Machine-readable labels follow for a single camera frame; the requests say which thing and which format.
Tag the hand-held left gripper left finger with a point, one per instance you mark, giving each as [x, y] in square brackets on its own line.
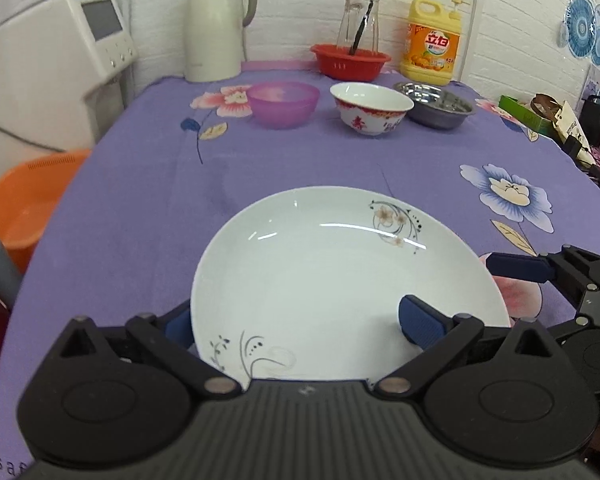
[179, 327]

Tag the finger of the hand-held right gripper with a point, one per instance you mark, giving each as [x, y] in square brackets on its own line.
[517, 267]

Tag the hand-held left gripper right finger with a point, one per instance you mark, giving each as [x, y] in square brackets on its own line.
[420, 320]

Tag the white floral plate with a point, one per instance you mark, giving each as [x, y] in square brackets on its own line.
[330, 285]

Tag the purple floral tablecloth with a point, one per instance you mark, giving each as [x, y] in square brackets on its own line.
[155, 200]

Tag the green box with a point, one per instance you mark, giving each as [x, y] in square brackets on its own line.
[522, 112]

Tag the stainless steel bowl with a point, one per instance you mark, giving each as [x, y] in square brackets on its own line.
[437, 105]

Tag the orange plastic basin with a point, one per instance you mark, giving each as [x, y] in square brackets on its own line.
[22, 200]

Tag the white ceramic bowl red print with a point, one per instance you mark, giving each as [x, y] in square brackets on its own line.
[371, 107]

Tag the yellow detergent pump bottle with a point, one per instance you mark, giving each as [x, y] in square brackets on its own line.
[431, 45]

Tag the purple plastic bowl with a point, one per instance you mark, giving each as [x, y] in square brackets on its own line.
[283, 102]

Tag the red plastic basket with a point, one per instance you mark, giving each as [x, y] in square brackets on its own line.
[350, 62]

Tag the white countertop appliance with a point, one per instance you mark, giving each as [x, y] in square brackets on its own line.
[45, 75]

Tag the black stick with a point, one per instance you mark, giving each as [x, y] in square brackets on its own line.
[364, 20]

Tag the clear glass jar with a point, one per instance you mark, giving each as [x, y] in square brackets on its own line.
[358, 20]

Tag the cream thermos jug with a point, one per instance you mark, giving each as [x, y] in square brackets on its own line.
[212, 30]

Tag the large blue wall plate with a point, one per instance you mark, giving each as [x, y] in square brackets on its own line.
[580, 25]

